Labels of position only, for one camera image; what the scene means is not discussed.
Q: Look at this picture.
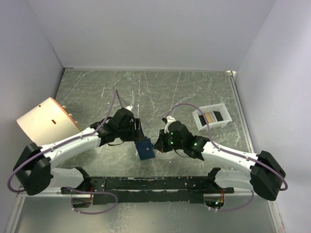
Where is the white plastic bin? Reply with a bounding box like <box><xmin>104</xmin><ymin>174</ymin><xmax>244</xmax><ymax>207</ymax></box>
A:
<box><xmin>192</xmin><ymin>103</ymin><xmax>232</xmax><ymax>131</ymax></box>

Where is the stack of credit cards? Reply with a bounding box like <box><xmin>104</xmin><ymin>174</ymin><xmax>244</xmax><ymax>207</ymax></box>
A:
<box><xmin>199</xmin><ymin>111</ymin><xmax>224</xmax><ymax>126</ymax></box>

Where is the beige cylindrical lamp shade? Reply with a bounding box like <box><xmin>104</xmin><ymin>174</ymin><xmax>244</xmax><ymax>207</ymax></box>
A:
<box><xmin>17</xmin><ymin>97</ymin><xmax>82</xmax><ymax>146</ymax></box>

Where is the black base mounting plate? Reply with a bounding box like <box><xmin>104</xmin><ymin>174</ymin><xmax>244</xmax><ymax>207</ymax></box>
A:
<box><xmin>60</xmin><ymin>176</ymin><xmax>235</xmax><ymax>206</ymax></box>

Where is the aluminium frame rail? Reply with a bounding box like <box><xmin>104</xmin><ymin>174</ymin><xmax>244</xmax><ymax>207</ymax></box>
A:
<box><xmin>5</xmin><ymin>189</ymin><xmax>285</xmax><ymax>233</ymax></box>

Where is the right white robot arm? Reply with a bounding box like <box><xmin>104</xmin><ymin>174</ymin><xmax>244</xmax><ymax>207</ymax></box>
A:
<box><xmin>154</xmin><ymin>117</ymin><xmax>286</xmax><ymax>201</ymax></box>

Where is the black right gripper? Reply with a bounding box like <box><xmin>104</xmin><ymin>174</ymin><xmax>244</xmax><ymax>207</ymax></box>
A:
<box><xmin>153</xmin><ymin>128</ymin><xmax>185</xmax><ymax>153</ymax></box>

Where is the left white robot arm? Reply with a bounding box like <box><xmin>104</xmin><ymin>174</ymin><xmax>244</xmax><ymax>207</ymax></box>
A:
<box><xmin>13</xmin><ymin>108</ymin><xmax>145</xmax><ymax>196</ymax></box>

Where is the blue leather card holder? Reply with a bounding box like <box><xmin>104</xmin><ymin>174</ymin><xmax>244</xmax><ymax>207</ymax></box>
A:
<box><xmin>135</xmin><ymin>138</ymin><xmax>156</xmax><ymax>161</ymax></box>

